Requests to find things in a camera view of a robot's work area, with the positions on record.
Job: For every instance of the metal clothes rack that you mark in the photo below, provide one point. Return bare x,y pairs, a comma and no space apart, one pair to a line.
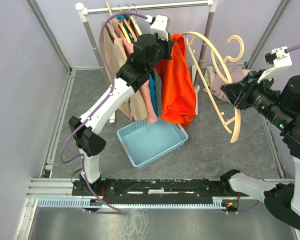
84,12

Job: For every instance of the blue t shirt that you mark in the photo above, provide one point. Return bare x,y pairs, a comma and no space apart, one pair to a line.
151,82

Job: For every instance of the orange t shirt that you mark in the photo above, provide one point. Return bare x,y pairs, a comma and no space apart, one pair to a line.
178,97

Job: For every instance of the light blue cable duct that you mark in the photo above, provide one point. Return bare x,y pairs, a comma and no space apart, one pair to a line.
88,203

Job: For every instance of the pink t shirt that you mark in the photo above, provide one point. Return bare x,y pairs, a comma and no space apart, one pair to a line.
150,105

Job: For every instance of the beige hanger of beige shirt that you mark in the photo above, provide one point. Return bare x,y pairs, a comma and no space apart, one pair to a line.
109,8

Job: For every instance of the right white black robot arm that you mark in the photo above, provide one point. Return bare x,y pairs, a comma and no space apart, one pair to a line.
282,110

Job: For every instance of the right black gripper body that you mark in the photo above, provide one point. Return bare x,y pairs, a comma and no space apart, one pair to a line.
253,88

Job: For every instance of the dark grey t shirt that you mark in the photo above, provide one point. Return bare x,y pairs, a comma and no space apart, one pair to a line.
158,90

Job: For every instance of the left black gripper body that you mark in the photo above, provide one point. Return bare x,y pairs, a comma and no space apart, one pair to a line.
165,48

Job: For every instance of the white hanger of grey shirt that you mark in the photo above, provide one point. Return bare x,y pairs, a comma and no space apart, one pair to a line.
136,26

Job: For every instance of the yellow hanger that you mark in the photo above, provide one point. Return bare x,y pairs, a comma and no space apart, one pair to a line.
126,29

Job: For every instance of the mauve clothes pile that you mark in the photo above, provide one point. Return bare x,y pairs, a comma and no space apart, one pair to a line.
236,73

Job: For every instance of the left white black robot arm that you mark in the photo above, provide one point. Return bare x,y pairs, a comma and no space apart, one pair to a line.
148,51

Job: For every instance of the beige t shirt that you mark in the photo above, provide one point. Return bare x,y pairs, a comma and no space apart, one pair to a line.
109,48

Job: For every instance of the light blue plastic basket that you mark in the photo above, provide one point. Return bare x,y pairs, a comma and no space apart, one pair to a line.
144,143

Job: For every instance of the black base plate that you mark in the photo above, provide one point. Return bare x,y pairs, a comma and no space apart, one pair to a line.
162,191

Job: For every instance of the cream garment on floor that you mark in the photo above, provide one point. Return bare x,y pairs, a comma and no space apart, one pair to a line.
209,75

